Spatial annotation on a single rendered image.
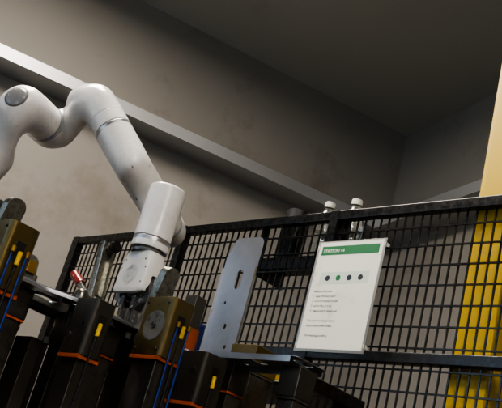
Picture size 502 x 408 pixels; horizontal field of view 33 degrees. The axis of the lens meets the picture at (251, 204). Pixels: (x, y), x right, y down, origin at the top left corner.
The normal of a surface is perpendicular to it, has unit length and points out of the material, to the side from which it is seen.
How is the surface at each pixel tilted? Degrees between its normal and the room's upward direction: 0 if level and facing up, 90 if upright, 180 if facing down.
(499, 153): 90
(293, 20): 180
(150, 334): 90
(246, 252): 90
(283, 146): 90
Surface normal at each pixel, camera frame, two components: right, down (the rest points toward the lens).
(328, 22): -0.25, 0.90
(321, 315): -0.66, -0.44
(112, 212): 0.44, -0.23
